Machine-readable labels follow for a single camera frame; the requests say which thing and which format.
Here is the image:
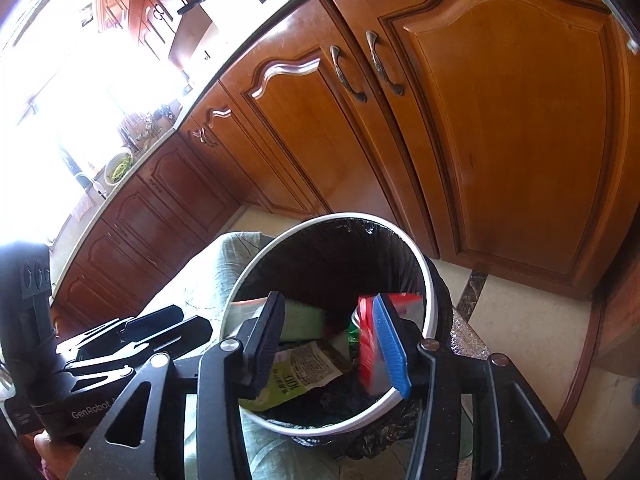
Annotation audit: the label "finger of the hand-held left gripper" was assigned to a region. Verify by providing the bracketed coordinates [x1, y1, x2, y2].
[59, 315, 214, 386]
[75, 304, 187, 360]

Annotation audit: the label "red plastic packet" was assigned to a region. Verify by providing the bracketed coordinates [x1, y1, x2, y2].
[357, 293, 426, 395]

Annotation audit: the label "person's left hand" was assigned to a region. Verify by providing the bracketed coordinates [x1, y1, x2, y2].
[32, 432, 90, 480]

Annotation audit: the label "wooden cabinet side panel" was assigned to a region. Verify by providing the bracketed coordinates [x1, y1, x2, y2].
[594, 259, 640, 362]

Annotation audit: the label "bright window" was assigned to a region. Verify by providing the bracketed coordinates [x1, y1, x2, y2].
[0, 0, 192, 242]

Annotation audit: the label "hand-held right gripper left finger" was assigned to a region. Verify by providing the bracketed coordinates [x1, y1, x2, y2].
[65, 290, 288, 480]

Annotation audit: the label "wooden lower cabinet row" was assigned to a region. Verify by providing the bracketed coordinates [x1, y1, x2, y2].
[50, 134, 242, 323]

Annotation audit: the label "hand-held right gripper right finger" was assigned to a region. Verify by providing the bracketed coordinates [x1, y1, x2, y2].
[371, 293, 587, 480]

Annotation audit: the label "white bowl of greens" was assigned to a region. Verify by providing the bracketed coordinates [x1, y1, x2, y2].
[104, 147, 136, 187]

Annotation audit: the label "green printed snack wrapper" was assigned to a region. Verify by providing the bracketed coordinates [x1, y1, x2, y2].
[239, 339, 352, 412]

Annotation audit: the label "wooden wall cabinet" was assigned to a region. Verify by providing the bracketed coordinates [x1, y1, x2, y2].
[94, 0, 197, 57]

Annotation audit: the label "light green floral tablecloth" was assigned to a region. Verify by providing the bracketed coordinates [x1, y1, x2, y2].
[165, 230, 431, 480]

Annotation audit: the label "bronze cabinet door handle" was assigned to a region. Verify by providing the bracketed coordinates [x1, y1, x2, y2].
[191, 126, 222, 149]
[329, 44, 368, 104]
[364, 30, 406, 97]

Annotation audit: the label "light green sponge block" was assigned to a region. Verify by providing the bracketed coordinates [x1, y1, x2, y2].
[279, 300, 329, 344]

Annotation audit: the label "green striped packet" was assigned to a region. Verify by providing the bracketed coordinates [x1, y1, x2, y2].
[344, 309, 367, 357]

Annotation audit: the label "black plastic bin liner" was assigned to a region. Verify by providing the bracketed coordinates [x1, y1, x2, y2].
[234, 217, 455, 461]

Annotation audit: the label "wooden cabinet door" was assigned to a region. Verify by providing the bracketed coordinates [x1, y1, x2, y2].
[324, 0, 632, 302]
[219, 0, 442, 262]
[176, 80, 332, 219]

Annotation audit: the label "wooden kitchen cabinets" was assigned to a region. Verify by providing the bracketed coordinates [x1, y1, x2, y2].
[49, 0, 383, 292]

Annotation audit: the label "white round trash bin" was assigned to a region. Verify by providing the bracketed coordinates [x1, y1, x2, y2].
[222, 212, 457, 461]

